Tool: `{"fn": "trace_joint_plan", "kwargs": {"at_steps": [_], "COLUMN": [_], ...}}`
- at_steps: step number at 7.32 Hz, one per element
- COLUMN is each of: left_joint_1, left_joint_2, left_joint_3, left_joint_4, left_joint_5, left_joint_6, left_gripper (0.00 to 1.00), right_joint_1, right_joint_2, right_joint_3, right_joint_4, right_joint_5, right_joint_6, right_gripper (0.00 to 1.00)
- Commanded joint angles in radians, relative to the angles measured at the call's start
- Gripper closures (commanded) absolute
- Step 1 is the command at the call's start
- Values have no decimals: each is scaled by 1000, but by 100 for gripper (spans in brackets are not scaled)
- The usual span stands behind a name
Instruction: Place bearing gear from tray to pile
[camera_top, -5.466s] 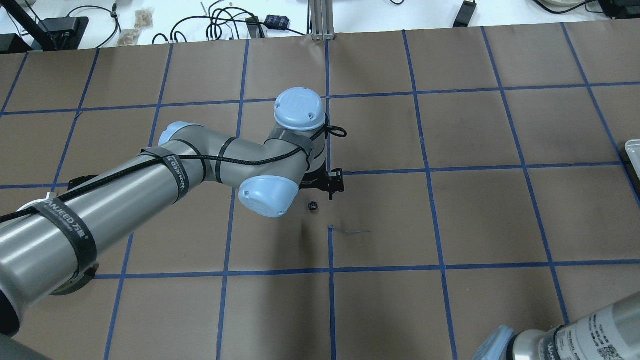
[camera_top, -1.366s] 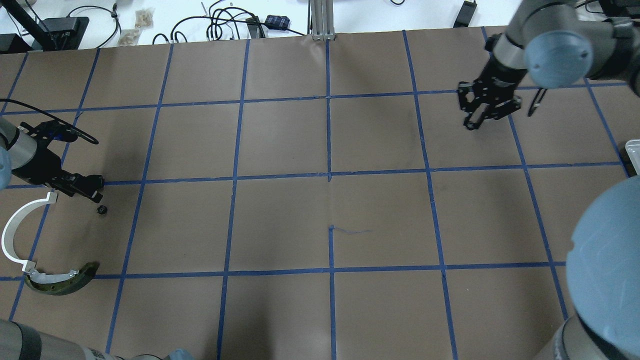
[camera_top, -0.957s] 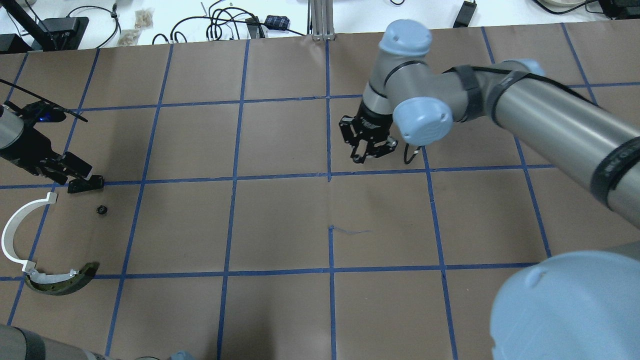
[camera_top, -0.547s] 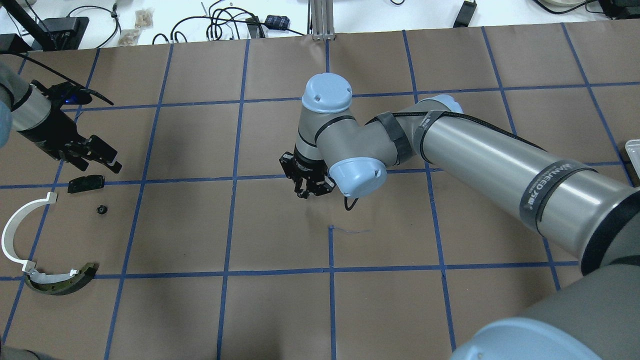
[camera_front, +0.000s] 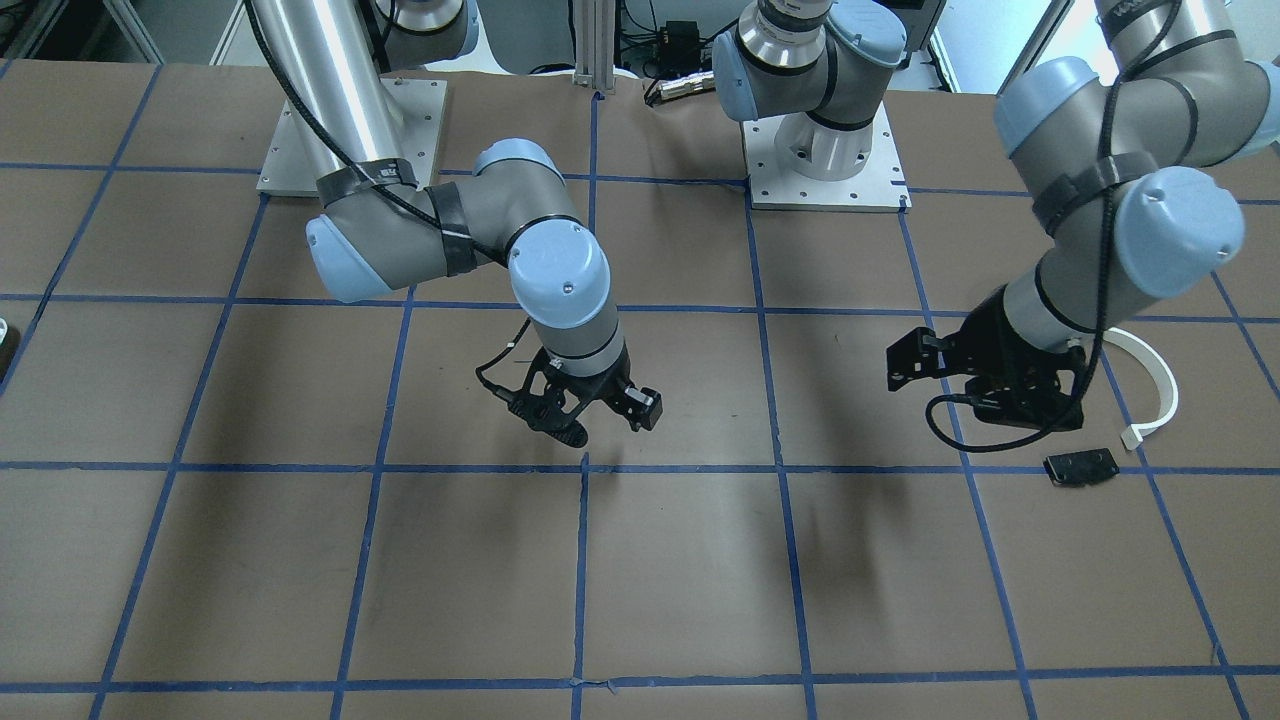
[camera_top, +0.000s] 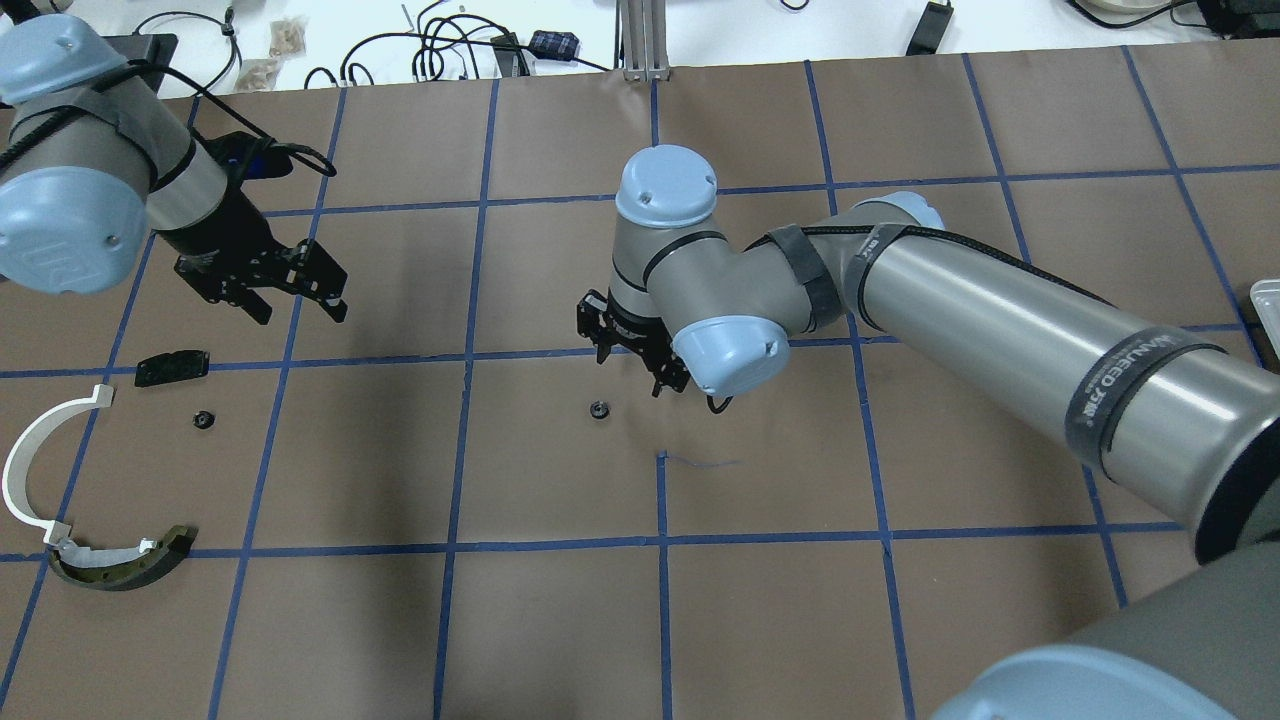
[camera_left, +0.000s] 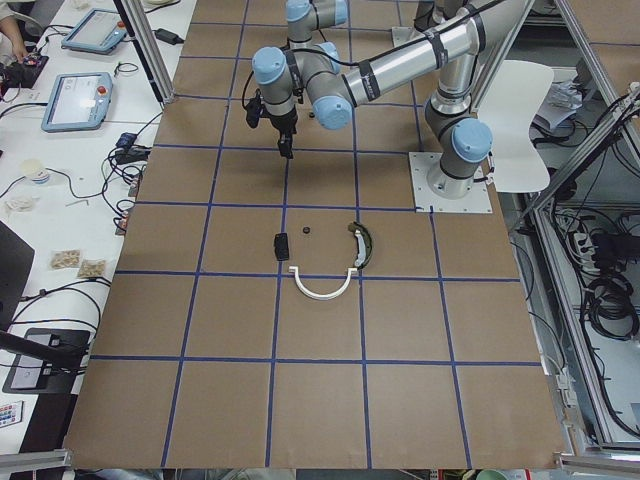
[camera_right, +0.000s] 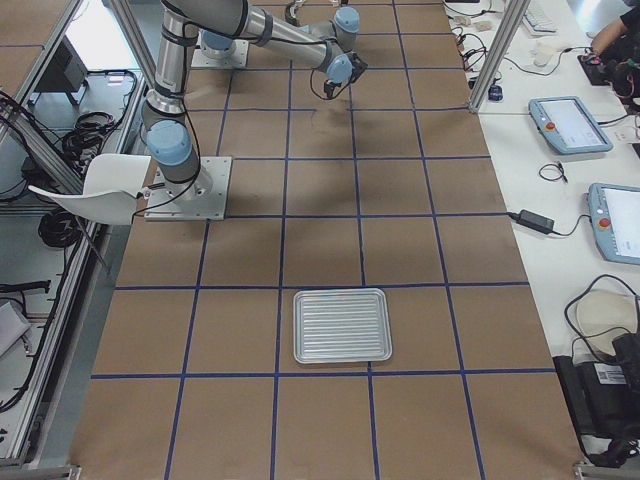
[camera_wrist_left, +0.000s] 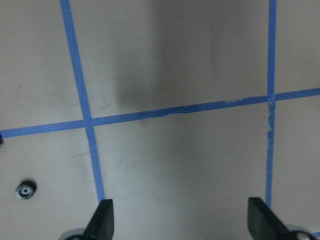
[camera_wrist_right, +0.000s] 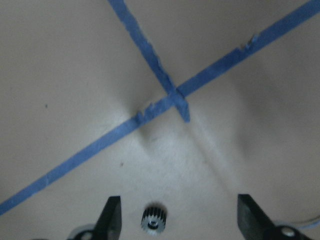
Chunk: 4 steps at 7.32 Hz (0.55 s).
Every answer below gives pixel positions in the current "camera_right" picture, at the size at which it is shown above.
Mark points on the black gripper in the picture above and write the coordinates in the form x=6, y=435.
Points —
x=357, y=67

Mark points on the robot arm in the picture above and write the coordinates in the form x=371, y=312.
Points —
x=327, y=47

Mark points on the dark green curved part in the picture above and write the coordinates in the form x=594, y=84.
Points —
x=291, y=12

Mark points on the white plastic chair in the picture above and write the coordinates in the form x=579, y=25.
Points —
x=110, y=189

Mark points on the blue teach pendant far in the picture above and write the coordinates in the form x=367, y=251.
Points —
x=567, y=126

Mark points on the blue teach pendant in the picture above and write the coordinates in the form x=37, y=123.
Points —
x=614, y=212
x=567, y=126

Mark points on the black power adapter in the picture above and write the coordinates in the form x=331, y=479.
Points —
x=536, y=222

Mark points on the blue teach pendant near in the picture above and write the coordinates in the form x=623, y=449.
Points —
x=614, y=212

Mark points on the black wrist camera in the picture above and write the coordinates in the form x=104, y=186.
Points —
x=359, y=66

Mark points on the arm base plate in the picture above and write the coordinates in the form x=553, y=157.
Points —
x=205, y=199
x=235, y=57

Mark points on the aluminium frame post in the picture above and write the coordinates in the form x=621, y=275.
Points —
x=512, y=17

